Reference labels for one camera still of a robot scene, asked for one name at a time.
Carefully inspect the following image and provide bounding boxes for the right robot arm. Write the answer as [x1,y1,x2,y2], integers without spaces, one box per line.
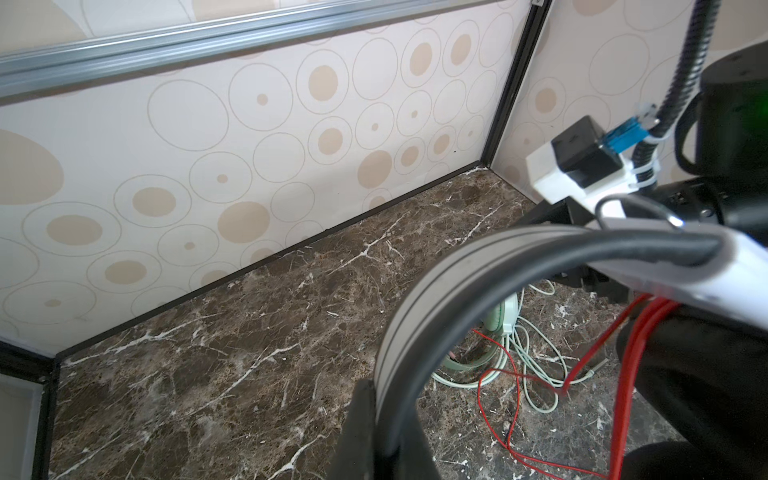
[523,1,767,244]

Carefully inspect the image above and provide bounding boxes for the mint green headphones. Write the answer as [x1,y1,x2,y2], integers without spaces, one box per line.
[431,293,520,390]

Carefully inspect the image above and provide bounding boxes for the red headphone cable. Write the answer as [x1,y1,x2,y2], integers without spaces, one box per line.
[470,293,682,480]

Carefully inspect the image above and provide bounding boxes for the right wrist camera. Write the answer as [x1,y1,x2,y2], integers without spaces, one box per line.
[525,109,660,212]

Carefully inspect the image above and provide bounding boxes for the white black headphones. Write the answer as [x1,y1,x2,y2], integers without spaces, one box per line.
[374,199,767,478]

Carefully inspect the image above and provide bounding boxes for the horizontal aluminium rail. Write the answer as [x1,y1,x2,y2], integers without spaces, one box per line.
[0,0,529,100]

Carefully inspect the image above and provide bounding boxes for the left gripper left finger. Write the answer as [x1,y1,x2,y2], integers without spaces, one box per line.
[326,379,376,480]

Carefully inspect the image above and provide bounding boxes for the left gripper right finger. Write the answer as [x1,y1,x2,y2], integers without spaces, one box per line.
[395,408,441,480]

